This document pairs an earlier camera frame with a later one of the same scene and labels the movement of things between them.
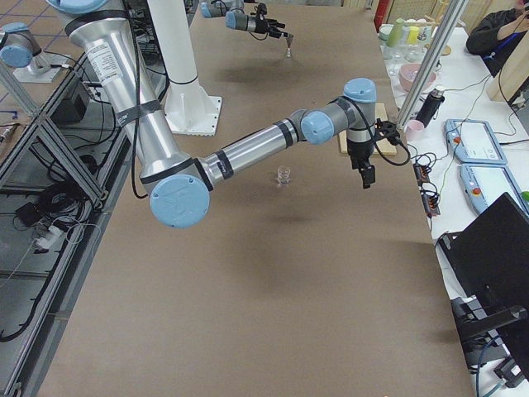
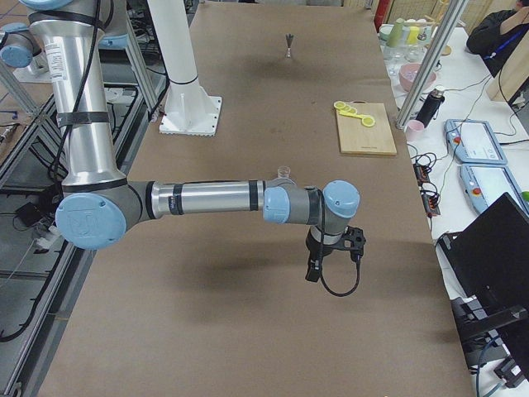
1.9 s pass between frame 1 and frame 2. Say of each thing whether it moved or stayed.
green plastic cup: stayed
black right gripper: moved
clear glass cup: stayed
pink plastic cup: stayed
